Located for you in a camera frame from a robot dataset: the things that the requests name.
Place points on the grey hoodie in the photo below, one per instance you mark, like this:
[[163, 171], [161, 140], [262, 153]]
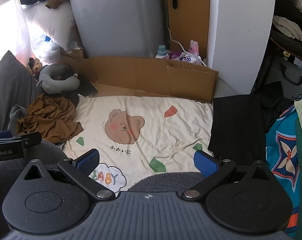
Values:
[[15, 115]]

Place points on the folded black garment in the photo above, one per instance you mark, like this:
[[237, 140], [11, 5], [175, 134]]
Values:
[[236, 130]]

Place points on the white cloth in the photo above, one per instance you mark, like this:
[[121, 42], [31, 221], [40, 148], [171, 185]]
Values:
[[288, 27]]

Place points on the folded cardboard sheet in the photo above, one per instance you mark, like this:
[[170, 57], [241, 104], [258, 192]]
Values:
[[146, 75]]

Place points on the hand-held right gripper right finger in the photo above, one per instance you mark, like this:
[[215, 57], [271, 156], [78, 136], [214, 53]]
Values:
[[206, 163]]

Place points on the pink packet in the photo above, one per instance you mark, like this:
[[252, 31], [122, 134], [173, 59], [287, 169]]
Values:
[[194, 47]]

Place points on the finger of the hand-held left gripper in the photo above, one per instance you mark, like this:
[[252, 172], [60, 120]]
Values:
[[28, 138]]

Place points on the teal printed cloth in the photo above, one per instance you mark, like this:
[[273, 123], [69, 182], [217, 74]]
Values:
[[283, 140]]

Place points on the small teddy bear toy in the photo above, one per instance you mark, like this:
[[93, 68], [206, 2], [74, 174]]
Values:
[[36, 66]]

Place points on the black clothing heap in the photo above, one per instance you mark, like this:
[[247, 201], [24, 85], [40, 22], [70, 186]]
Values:
[[273, 100]]

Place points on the dark grey pillow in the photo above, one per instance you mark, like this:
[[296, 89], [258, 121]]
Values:
[[10, 85]]

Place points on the white pillow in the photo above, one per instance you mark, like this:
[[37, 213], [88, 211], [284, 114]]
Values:
[[50, 20]]

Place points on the pink sheer curtain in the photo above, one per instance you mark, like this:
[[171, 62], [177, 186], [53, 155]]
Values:
[[20, 30]]

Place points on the black office chair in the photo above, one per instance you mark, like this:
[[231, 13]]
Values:
[[288, 47]]

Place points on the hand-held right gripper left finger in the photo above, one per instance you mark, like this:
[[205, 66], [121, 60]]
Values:
[[87, 160]]

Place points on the cream bear printed blanket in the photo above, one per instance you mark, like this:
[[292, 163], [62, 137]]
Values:
[[166, 135]]

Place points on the upright cardboard panel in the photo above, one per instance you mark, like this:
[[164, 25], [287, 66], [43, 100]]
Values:
[[191, 17]]

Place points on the grey neck pillow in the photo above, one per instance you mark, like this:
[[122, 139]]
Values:
[[47, 80]]

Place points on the brown printed t-shirt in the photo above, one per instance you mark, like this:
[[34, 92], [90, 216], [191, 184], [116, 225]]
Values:
[[50, 120]]

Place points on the bottle with blue cap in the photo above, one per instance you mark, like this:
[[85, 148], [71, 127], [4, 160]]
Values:
[[162, 51]]

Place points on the clear plastic bag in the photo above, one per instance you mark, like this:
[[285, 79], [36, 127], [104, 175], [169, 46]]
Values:
[[48, 48]]

